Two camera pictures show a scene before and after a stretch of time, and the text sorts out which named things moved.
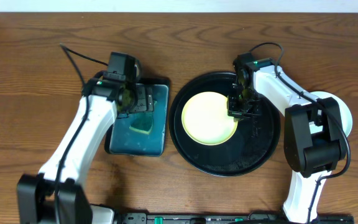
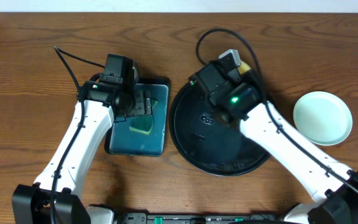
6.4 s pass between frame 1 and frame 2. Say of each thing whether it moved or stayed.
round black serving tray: stayed
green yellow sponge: stayed
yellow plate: moved
